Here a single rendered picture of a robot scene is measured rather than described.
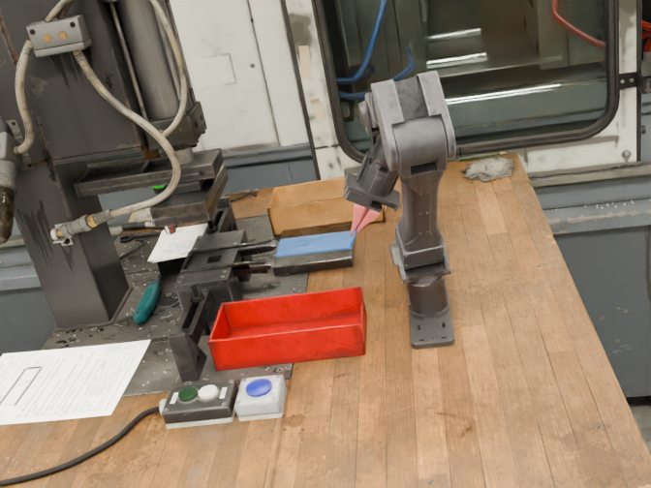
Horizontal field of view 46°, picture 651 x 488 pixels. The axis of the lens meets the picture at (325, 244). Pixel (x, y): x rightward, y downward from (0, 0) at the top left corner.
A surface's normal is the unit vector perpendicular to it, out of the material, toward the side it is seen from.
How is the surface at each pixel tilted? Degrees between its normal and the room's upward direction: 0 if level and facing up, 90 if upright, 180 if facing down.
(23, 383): 0
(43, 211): 90
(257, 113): 90
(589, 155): 90
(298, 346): 90
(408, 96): 72
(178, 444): 0
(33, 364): 1
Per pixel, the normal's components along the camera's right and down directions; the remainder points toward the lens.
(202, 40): -0.12, 0.47
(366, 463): -0.18, -0.88
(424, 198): 0.18, 0.80
